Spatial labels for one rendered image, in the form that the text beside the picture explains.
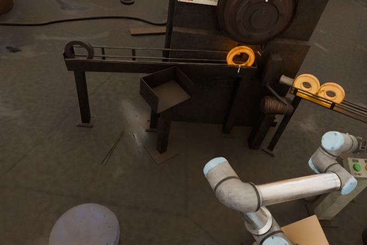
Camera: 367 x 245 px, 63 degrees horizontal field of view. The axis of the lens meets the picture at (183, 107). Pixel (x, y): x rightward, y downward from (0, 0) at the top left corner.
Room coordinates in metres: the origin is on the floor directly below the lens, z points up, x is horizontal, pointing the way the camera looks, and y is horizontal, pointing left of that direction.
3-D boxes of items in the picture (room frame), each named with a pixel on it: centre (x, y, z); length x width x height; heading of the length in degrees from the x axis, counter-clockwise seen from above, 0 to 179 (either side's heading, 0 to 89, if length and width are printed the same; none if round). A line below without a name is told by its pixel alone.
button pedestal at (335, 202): (1.11, -1.10, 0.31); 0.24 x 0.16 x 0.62; 98
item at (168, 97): (1.41, 0.13, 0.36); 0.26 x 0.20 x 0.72; 133
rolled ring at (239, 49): (1.74, -0.32, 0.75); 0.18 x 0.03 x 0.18; 99
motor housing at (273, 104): (1.66, -0.67, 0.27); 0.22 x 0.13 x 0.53; 98
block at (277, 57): (1.79, -0.55, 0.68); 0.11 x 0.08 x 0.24; 8
